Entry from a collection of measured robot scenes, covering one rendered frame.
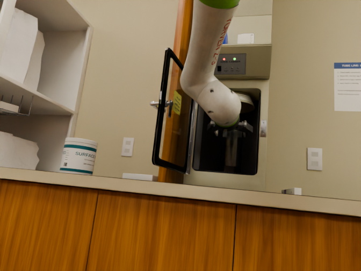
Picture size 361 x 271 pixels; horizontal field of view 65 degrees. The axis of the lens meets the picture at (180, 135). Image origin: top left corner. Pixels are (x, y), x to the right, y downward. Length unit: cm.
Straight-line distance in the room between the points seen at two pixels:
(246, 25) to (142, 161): 92
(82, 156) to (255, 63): 78
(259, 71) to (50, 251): 101
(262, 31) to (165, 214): 87
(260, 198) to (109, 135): 119
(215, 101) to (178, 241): 43
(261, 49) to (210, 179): 54
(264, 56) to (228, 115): 40
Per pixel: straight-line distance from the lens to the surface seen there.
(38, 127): 211
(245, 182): 115
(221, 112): 87
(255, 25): 137
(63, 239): 106
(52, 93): 213
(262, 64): 121
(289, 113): 166
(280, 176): 159
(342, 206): 88
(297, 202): 85
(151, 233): 93
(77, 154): 121
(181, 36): 128
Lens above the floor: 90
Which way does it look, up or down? 12 degrees up
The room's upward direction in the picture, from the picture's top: 6 degrees clockwise
